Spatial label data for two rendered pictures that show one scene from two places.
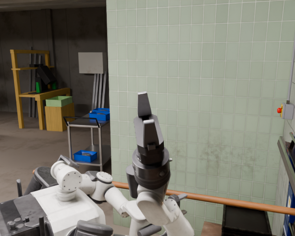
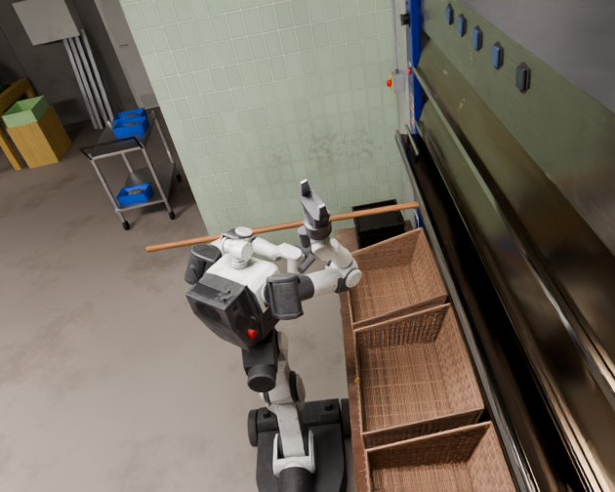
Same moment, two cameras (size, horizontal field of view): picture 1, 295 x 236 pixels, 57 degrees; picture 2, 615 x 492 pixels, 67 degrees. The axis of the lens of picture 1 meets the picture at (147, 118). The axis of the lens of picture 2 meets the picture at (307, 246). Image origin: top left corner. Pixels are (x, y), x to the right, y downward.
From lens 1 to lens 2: 89 cm
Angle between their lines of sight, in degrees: 26
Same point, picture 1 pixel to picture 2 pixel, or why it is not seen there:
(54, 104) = (20, 120)
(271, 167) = (391, 144)
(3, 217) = (206, 297)
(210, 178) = (325, 179)
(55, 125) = (41, 155)
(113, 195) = (260, 245)
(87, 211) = (267, 268)
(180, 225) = (343, 254)
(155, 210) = (327, 252)
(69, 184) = (246, 254)
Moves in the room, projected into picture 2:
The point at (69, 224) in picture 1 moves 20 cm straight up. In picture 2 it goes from (261, 283) to (246, 239)
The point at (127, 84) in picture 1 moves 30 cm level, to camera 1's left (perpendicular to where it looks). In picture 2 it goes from (183, 87) to (139, 101)
